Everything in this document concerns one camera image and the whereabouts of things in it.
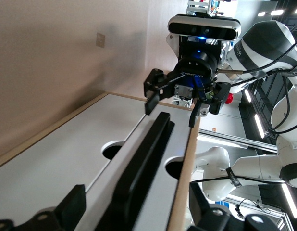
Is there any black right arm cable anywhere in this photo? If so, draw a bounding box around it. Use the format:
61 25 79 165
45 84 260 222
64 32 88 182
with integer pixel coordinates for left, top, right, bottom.
217 36 297 135

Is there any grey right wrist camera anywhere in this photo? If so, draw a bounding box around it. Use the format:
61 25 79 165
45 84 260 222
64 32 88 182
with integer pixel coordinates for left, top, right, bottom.
167 13 242 40

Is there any light wooden drawer cabinet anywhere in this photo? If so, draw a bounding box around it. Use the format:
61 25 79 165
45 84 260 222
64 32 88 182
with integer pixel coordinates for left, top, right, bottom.
0 92 201 231

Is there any aluminium frame rail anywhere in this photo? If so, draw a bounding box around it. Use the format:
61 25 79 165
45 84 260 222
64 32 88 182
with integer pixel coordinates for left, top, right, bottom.
198 128 279 153

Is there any black metal drawer handle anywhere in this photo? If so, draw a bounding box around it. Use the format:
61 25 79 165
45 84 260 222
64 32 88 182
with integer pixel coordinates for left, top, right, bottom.
94 111 175 231

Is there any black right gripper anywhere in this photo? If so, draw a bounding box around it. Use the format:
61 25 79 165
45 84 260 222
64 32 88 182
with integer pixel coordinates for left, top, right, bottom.
143 51 231 128

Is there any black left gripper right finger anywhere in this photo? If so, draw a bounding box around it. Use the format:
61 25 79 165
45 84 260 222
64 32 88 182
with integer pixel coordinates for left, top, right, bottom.
186 182 284 231

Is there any small brown tape patch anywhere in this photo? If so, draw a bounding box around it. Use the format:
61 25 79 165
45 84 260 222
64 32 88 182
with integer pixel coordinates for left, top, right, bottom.
96 32 106 48

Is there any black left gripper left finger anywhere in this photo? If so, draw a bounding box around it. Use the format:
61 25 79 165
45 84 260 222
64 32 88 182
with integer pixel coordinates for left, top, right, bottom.
0 184 87 231

